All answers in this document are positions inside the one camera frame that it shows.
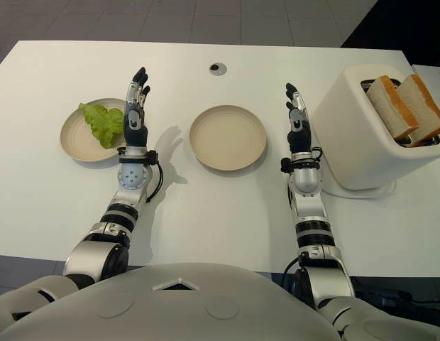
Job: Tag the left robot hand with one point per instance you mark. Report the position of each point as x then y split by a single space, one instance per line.
135 131

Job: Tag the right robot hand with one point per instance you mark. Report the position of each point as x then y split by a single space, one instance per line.
300 136

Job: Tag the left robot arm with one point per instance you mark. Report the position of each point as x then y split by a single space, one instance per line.
113 220

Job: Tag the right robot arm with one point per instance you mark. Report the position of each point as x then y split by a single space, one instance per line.
314 231

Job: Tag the green lettuce leaf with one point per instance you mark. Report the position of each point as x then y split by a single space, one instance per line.
103 122

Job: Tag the beige round plate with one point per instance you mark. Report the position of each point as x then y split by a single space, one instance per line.
228 138
81 138

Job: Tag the cream toaster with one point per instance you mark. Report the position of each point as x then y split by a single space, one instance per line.
365 142

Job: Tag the bread slice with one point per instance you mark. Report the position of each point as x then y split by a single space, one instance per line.
424 106
390 106

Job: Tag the robot body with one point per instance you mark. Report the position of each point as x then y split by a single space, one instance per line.
163 305

